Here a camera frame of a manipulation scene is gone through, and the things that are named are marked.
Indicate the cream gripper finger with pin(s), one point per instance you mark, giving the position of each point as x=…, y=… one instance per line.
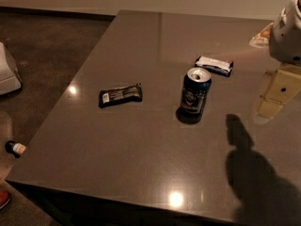
x=261, y=40
x=285, y=83

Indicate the blue pepsi can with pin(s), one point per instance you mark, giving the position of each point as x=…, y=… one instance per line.
x=195, y=87

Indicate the white and blue snack packet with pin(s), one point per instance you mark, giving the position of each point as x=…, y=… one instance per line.
x=214, y=65

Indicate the white robot base on floor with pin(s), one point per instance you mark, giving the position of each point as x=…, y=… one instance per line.
x=10, y=79

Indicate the red object at floor edge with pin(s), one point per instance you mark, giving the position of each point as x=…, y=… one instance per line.
x=4, y=198

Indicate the black snack bar wrapper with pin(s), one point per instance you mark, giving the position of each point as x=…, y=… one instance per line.
x=122, y=95

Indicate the small bottle on floor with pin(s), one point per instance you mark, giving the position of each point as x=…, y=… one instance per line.
x=15, y=148

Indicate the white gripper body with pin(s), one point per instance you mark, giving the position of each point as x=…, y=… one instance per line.
x=286, y=41

